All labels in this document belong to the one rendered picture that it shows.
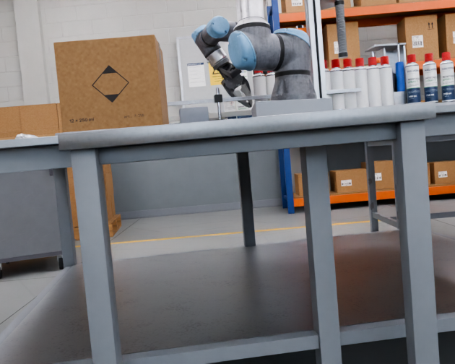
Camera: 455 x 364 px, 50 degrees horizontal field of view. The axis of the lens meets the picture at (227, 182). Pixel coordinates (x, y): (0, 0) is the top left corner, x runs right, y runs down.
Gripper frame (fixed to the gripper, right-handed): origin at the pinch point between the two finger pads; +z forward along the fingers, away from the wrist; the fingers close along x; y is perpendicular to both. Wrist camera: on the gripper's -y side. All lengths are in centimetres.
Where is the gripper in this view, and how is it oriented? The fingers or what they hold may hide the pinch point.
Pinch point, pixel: (249, 104)
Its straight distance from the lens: 195.8
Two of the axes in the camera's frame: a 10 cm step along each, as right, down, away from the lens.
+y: -1.1, -0.5, 9.9
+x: -8.1, 5.8, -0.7
